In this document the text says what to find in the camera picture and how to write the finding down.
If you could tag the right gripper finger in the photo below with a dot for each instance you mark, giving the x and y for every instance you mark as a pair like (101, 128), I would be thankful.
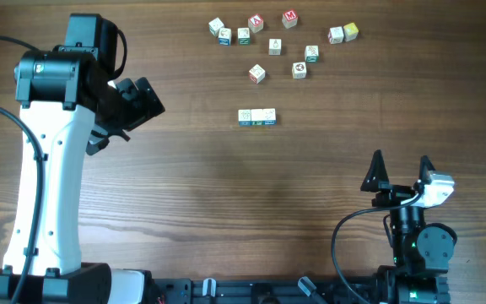
(376, 179)
(425, 169)

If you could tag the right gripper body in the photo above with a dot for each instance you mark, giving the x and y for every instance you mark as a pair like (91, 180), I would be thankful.
(394, 195)

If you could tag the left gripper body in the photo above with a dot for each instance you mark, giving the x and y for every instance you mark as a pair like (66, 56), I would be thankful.
(143, 105)

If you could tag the blue-edged paw block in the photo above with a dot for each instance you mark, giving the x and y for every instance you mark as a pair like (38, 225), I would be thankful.
(244, 117)

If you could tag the red circle picture block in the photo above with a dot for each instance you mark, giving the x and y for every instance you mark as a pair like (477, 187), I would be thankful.
(299, 70)

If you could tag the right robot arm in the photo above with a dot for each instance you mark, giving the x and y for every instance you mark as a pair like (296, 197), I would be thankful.
(421, 251)

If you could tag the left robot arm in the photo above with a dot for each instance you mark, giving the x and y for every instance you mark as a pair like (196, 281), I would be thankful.
(72, 100)

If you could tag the red-edged block lower left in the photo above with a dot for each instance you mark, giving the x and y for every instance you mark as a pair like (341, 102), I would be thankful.
(257, 74)

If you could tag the red-edged block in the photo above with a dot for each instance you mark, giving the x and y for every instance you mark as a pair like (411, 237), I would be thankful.
(335, 35)
(257, 74)

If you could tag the green-edged block upper row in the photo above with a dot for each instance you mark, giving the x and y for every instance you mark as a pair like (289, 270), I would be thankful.
(243, 35)

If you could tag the red-edged block far right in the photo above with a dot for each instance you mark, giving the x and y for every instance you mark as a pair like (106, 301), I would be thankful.
(335, 35)

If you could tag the yellow letter S block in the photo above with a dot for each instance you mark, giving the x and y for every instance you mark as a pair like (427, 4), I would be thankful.
(351, 31)

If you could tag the red letter A block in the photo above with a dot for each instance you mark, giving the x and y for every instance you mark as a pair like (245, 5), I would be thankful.
(256, 23)

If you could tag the plain wooden block centre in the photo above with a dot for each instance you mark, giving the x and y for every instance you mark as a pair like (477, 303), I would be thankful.
(275, 47)

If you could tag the red letter M block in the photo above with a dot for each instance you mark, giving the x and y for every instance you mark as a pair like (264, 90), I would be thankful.
(290, 18)

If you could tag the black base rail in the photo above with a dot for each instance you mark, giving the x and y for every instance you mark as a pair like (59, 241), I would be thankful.
(293, 290)

